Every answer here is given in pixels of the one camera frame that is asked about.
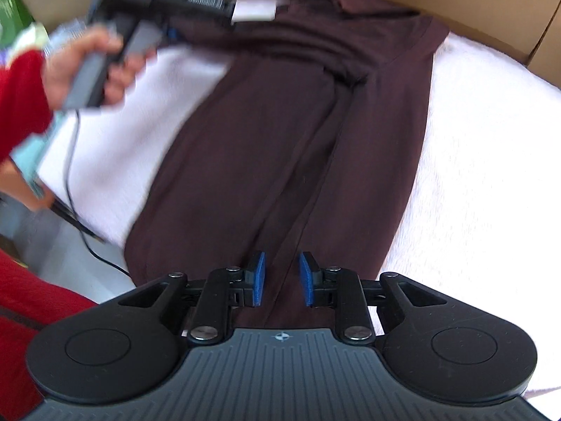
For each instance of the dark brown hoodie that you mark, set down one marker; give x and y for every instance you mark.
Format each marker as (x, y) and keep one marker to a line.
(285, 140)

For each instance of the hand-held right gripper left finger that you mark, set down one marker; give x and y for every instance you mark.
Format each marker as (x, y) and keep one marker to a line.
(259, 278)

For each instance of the person's left forearm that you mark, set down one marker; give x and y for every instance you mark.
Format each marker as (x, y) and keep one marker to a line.
(22, 101)

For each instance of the person's left hand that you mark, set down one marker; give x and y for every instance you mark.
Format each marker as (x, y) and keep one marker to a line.
(65, 65)

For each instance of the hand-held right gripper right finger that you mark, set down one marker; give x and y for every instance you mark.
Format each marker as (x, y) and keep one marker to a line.
(307, 278)

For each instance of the teal sheet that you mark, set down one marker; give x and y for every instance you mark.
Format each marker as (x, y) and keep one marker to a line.
(33, 149)

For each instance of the person's red sweater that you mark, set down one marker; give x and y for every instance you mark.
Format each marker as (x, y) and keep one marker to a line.
(30, 315)

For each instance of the green bag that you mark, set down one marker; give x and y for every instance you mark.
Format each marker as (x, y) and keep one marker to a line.
(13, 17)

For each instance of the taped cardboard box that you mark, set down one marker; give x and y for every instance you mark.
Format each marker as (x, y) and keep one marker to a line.
(548, 39)

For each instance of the pale fleece blanket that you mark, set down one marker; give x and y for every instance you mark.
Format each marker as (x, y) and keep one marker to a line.
(482, 184)

